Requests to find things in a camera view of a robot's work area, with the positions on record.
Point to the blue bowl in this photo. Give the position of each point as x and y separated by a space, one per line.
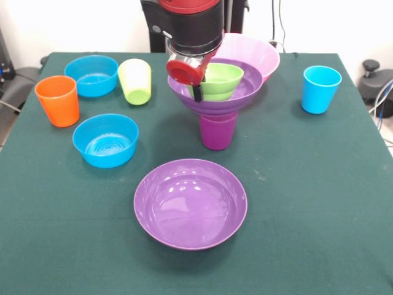
106 158
92 83

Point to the black knob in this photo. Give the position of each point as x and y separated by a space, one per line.
371 65

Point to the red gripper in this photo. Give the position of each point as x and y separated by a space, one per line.
184 72

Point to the dark grey base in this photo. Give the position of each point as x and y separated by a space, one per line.
376 87

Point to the green ribbed bowl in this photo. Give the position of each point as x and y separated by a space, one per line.
224 83

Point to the blue cup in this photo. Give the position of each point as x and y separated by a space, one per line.
319 95

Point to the large pink bowl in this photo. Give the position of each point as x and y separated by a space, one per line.
255 52

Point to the black equipment box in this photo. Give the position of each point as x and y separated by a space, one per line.
4 61

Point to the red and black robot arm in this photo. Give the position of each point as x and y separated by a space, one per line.
193 24

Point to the lime green cup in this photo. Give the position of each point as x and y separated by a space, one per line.
135 80

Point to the purple cup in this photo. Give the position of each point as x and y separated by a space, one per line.
218 135

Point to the dark green tablecloth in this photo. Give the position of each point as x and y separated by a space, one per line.
196 270

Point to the orange cup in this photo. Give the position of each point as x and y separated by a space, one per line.
59 109

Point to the grey chair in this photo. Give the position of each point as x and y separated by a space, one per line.
21 83

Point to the purple bowl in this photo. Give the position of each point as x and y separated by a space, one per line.
190 212
215 107

